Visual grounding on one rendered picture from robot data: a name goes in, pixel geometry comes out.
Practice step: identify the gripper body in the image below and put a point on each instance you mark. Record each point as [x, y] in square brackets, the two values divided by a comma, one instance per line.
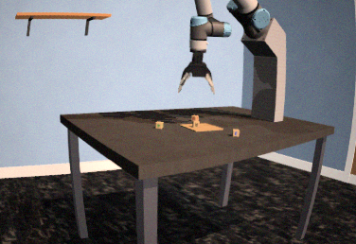
[198, 69]

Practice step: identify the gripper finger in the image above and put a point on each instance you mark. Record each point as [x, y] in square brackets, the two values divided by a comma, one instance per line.
[184, 78]
[209, 78]

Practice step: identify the orange square mat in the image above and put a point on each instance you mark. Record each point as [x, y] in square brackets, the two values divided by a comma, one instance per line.
[202, 127]

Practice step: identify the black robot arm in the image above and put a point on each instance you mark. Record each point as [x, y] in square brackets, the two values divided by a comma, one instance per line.
[245, 11]

